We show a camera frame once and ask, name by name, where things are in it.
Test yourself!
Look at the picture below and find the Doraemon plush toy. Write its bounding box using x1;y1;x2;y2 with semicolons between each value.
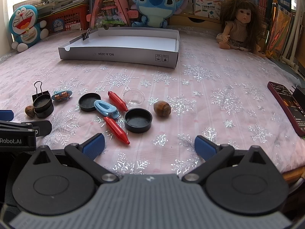
9;5;49;53

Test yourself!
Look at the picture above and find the white patterned cardboard box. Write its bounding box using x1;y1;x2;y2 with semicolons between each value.
193;0;222;20

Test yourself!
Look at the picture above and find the red plastic crate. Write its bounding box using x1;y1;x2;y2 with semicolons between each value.
37;4;89;34

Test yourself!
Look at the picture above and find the red crayon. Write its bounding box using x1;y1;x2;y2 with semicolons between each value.
104;117;130;145
108;91;128;112

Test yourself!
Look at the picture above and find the large black binder clip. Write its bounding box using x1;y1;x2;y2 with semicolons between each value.
31;81;50;102

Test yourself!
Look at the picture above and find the light blue hair clip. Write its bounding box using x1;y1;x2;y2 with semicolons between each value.
94;100;119;119

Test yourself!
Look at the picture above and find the brown haired doll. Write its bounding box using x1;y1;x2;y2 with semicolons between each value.
216;0;265;57

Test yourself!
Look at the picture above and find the pink triangular dollhouse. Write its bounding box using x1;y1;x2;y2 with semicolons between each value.
87;0;139;30

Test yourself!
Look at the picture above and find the Stitch plush toy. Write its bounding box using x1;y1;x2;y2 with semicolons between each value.
131;0;188;28

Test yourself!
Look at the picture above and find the small black binder clip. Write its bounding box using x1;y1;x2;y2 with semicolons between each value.
80;28;91;40

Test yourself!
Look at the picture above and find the small brown acorn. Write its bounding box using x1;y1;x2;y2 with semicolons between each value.
24;106;35;118

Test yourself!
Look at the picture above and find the clear plastic round lid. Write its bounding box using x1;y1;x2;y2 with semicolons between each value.
123;88;145;106

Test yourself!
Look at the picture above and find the wooden drawer shelf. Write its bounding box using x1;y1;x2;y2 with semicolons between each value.
169;14;221;31

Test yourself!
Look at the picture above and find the white cardboard box tray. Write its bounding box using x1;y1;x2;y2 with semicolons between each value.
58;27;180;69

